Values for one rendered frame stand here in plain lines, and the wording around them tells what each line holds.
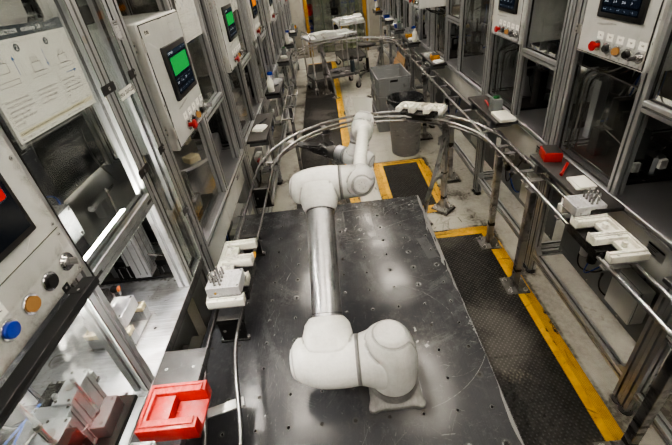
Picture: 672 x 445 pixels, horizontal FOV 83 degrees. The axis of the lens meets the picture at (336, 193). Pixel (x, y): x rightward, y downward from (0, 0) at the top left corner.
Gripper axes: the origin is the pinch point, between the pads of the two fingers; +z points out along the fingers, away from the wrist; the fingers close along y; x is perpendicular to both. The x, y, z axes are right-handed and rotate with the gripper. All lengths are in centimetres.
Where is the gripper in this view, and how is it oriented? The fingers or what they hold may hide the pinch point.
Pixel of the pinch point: (303, 145)
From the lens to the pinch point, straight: 213.1
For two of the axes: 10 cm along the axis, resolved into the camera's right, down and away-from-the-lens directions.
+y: 2.5, 4.1, 8.8
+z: -8.9, -2.5, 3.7
